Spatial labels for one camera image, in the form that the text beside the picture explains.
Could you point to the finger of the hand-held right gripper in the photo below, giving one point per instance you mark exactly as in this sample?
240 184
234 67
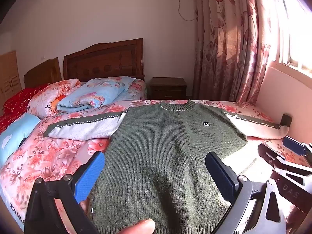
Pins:
275 157
293 146

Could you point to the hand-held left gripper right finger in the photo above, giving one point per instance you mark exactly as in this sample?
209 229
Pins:
220 175

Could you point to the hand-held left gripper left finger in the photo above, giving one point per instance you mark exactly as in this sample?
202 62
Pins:
88 178

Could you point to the green knit sweater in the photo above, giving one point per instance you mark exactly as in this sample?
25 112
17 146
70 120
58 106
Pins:
168 156

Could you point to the small black box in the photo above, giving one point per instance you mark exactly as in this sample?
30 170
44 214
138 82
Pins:
286 120

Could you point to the bed with floral sheet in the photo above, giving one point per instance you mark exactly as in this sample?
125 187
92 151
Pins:
43 160

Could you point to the light blue pillow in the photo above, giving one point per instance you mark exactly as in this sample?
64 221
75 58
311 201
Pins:
15 132

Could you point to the blue floral folded blanket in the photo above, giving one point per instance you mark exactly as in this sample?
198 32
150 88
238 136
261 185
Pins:
95 92

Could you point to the pink floral pillow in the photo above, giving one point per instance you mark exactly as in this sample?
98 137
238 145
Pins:
46 97

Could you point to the dark wooden nightstand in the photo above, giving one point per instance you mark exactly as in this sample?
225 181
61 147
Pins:
168 87

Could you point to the red patterned blanket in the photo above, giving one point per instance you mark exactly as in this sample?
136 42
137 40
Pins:
17 102

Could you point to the small wooden headboard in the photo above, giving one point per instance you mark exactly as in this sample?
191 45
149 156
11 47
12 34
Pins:
42 74

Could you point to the window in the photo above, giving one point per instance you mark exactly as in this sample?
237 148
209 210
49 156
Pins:
296 29

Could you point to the large wooden headboard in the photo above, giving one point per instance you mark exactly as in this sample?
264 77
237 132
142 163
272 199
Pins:
104 62

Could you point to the pink floral curtain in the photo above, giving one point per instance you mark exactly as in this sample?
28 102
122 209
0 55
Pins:
231 41

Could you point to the beige wardrobe door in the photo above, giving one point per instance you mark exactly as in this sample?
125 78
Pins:
8 75

